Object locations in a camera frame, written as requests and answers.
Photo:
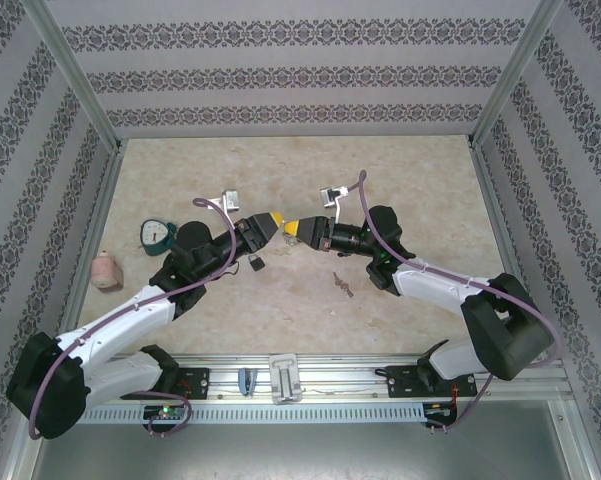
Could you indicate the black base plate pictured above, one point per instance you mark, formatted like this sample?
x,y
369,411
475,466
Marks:
x,y
405,382
195,382

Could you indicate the aluminium side rail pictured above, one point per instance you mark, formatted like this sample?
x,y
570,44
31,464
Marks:
x,y
102,200
493,200

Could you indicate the small circuit board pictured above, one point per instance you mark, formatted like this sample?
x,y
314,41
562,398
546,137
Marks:
x,y
166,412
437,410

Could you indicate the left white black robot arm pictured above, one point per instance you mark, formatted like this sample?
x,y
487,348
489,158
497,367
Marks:
x,y
130,325

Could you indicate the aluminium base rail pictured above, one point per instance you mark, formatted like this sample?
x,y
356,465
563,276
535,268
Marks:
x,y
340,372

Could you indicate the teal dial scale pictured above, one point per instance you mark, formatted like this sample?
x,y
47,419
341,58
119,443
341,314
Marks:
x,y
152,233

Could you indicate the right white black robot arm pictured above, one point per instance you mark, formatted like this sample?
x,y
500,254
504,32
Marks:
x,y
430,282

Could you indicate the grey white clamp bracket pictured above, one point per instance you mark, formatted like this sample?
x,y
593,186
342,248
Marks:
x,y
285,365

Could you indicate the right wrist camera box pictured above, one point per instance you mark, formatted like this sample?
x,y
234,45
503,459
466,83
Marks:
x,y
328,196

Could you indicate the small black padlock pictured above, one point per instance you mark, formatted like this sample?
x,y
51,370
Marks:
x,y
256,264

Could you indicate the grey metal sheet panel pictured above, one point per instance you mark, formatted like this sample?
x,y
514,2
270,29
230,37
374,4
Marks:
x,y
300,450

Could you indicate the aluminium frame post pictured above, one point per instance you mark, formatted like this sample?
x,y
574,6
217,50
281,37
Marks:
x,y
77,75
512,75

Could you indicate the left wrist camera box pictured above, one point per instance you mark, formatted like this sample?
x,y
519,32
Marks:
x,y
230,200

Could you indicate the pink plastic bottle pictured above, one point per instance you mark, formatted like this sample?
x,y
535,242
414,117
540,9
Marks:
x,y
105,270

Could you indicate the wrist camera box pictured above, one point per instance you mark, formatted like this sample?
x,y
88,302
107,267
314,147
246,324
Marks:
x,y
230,200
328,196

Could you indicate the blue clip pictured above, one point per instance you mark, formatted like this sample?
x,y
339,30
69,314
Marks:
x,y
246,382

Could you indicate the aluminium frame bar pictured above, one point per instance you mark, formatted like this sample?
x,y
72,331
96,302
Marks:
x,y
577,450
20,462

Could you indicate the silver key bunch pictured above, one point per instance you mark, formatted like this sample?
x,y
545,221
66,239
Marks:
x,y
343,286

